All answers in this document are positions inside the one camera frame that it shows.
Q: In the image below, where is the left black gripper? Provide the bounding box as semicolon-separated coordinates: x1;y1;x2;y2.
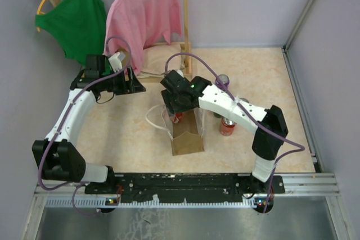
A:
100;66;146;96

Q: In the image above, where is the canvas bag with cartoon print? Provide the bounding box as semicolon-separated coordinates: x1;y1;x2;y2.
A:
145;105;205;156

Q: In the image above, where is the purple soda can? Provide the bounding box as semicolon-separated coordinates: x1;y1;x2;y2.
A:
215;74;230;92

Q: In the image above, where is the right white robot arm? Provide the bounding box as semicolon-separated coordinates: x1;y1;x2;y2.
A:
160;70;288;193

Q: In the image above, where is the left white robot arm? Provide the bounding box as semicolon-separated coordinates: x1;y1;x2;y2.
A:
31;52;146;193

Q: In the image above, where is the beige folded cloth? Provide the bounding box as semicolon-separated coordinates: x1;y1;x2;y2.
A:
139;44;182;77

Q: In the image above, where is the green glass bottle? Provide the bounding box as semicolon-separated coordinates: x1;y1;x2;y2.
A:
213;112;223;118

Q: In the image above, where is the wooden clothes rack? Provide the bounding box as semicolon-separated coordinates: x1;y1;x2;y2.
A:
30;0;194;84

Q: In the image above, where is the pink t-shirt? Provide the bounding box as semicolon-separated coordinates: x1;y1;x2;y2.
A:
103;0;182;74

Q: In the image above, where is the green tank top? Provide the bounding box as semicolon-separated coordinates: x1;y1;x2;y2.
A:
35;0;106;66

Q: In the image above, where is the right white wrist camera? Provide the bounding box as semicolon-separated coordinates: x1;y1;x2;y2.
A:
176;70;184;77

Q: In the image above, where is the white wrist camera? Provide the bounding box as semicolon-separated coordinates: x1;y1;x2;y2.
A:
176;70;184;77
108;51;127;73

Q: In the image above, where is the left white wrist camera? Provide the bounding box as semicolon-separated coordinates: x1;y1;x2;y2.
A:
108;51;127;73

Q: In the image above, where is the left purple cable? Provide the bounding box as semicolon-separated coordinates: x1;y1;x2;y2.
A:
37;35;133;218

